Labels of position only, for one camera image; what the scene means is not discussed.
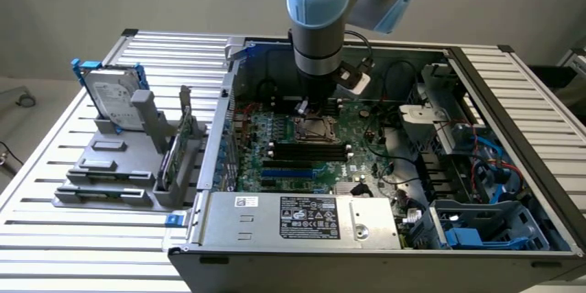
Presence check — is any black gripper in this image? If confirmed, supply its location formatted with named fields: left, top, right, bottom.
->
left=297, top=71, right=341, bottom=116

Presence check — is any CPU socket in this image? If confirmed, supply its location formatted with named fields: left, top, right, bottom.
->
left=291, top=115, right=343, bottom=145

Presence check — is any black RAM slot bank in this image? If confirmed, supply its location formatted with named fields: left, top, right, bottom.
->
left=269, top=141, right=354, bottom=163

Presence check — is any green motherboard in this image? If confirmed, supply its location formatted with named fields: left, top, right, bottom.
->
left=227, top=95, right=402, bottom=198

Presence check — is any black expansion slot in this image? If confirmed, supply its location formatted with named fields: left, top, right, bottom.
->
left=261, top=159, right=318, bottom=169

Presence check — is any blue expansion slot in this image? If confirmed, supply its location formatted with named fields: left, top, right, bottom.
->
left=259, top=168, right=314, bottom=178

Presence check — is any silver metal drive cage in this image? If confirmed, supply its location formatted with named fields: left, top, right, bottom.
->
left=397, top=62, right=489, bottom=157

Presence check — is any silver chipset heat sink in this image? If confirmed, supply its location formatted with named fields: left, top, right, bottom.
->
left=333, top=182, right=369, bottom=197

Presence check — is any green graphics card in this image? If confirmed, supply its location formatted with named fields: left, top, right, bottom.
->
left=156, top=84, right=194, bottom=191

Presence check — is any blue hard disk caddy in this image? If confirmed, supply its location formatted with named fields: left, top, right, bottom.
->
left=70, top=58, right=150, bottom=134

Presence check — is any silver power supply unit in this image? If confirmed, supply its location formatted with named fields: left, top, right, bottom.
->
left=196, top=191, right=405, bottom=251

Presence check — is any silver hard disk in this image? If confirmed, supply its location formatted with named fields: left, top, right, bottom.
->
left=80, top=68, right=144, bottom=132

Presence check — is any open black PC case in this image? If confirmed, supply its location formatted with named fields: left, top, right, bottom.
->
left=167, top=36, right=586, bottom=293

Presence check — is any grey parts rack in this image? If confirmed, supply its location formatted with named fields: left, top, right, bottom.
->
left=51, top=88, right=208, bottom=210

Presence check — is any black box in background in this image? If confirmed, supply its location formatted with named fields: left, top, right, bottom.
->
left=525, top=63, right=586, bottom=89

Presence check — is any grey disk bay cage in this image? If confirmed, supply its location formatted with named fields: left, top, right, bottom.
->
left=429, top=198, right=553, bottom=251

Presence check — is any blue disk caddy in bay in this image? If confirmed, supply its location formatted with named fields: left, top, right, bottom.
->
left=442, top=226, right=523, bottom=250

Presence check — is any RAM stick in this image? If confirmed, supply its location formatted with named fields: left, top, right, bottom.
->
left=55, top=186, right=154, bottom=206

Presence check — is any caster wheel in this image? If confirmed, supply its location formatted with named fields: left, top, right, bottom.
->
left=14, top=89, right=36, bottom=107

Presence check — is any white black wrist camera box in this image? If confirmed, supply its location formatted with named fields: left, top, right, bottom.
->
left=333, top=61, right=373, bottom=95

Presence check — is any black camera cable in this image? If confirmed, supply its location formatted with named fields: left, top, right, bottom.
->
left=343, top=30, right=375, bottom=73

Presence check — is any black looped wire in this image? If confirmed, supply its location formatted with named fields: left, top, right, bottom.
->
left=383, top=60, right=419, bottom=103

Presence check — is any black power wire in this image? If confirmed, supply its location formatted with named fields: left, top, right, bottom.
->
left=378, top=154, right=442, bottom=185

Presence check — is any red wire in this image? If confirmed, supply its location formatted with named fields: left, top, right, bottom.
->
left=434, top=122, right=523, bottom=184

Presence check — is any blue data wire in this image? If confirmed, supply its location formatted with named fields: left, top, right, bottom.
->
left=470, top=134, right=521, bottom=204

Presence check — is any black floor cable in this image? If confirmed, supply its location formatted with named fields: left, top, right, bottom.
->
left=0, top=141, right=26, bottom=172

